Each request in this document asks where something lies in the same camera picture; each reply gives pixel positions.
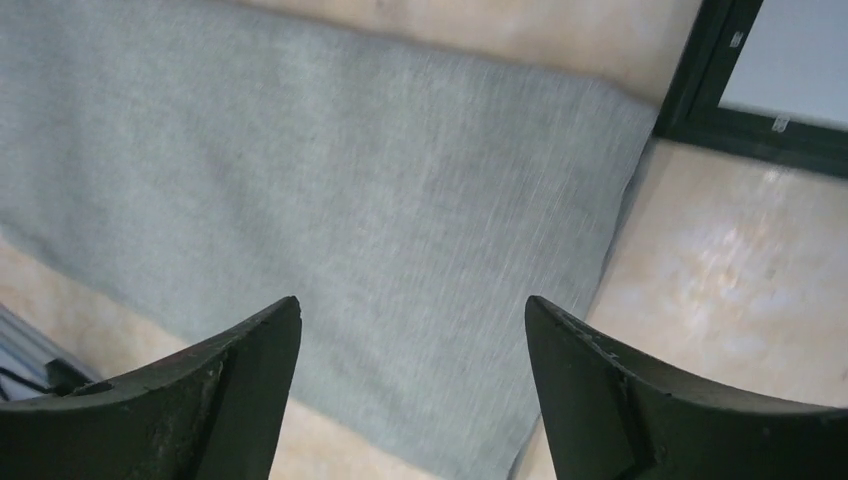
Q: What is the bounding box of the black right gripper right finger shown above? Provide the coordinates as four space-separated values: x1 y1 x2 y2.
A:
525 296 847 480

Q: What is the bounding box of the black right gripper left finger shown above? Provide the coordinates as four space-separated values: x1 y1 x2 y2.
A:
1 297 302 479

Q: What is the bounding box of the grey cloth napkin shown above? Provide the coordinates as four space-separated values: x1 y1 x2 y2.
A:
1 1 656 479

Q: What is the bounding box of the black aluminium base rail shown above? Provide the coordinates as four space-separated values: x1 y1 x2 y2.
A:
1 305 103 402

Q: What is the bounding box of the black and grey chessboard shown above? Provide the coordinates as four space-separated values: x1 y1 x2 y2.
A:
653 0 847 178

